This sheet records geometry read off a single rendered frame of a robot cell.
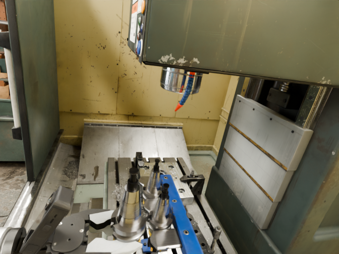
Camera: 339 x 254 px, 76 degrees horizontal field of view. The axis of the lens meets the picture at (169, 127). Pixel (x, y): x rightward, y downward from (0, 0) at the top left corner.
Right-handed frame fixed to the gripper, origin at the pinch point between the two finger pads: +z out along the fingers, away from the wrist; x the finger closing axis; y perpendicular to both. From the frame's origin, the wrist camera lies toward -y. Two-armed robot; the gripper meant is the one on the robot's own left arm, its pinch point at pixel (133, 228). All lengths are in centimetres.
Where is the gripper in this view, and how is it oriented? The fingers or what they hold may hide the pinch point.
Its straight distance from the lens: 44.7
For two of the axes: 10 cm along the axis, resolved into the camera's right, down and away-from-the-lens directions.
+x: 2.4, 4.2, -8.7
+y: -1.3, 9.1, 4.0
